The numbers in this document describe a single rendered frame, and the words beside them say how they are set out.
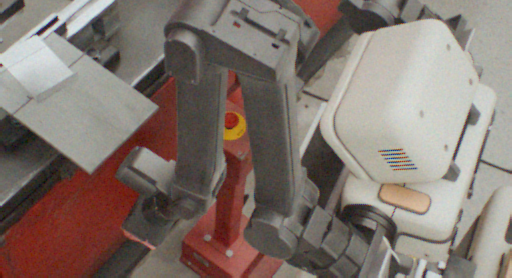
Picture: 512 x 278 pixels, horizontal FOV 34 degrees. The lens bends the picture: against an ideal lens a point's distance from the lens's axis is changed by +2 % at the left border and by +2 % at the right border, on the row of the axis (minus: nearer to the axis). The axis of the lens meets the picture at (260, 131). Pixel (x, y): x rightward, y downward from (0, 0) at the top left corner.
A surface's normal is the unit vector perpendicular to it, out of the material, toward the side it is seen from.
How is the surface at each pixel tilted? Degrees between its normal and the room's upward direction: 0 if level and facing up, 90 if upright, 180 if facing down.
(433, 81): 48
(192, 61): 90
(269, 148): 90
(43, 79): 0
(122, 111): 0
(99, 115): 0
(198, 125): 90
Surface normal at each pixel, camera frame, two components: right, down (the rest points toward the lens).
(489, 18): 0.07, -0.53
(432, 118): 0.73, -0.08
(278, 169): -0.34, 0.78
